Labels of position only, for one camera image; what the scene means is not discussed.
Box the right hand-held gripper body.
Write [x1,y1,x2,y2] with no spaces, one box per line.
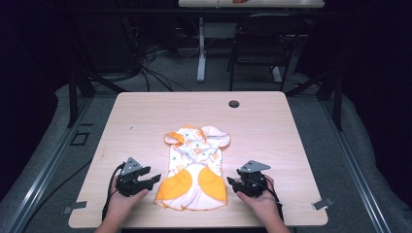
[237,159,272,199]

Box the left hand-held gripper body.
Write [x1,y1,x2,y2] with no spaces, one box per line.
[115,157,154,198]

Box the white and orange baby garment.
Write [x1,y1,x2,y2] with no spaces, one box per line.
[154,124,232,213]

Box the person's right hand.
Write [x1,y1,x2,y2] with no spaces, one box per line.
[235,174,284,225]

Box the person's left hand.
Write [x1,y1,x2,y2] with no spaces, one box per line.
[104,176,151,225]

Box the grey tape piece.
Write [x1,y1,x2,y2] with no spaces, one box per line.
[311,196,335,212]
[62,200,88,216]

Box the white table leg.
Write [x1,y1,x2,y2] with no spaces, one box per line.
[196,17,208,83]

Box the black chair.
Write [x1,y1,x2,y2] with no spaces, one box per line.
[226,13,306,92]

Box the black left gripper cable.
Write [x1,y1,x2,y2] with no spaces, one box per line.
[101,162,126,222]

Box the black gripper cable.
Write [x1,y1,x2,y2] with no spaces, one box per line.
[101,162,126,222]
[262,176,286,222]

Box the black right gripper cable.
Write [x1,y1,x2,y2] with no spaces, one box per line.
[262,176,286,222]

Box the black floor cable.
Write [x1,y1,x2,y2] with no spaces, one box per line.
[18,157,95,233]

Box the aluminium floor rail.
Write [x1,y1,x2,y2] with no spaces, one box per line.
[4,96,95,233]
[319,96,394,233]

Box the bundle of floor cables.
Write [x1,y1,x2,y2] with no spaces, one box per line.
[138,43,192,93]

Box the black metal frame stand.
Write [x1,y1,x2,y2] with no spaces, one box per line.
[285,68,345,132]
[65,61,128,128]

